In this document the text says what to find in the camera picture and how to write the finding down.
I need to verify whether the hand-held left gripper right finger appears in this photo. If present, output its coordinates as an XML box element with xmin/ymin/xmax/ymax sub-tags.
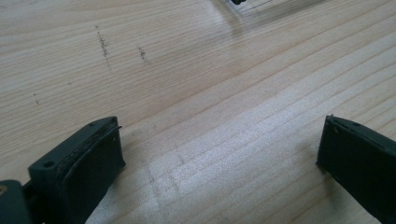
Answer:
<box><xmin>316</xmin><ymin>114</ymin><xmax>396</xmax><ymax>224</ymax></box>

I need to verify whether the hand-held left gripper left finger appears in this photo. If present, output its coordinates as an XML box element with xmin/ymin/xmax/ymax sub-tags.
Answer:
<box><xmin>21</xmin><ymin>116</ymin><xmax>127</xmax><ymax>224</ymax></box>

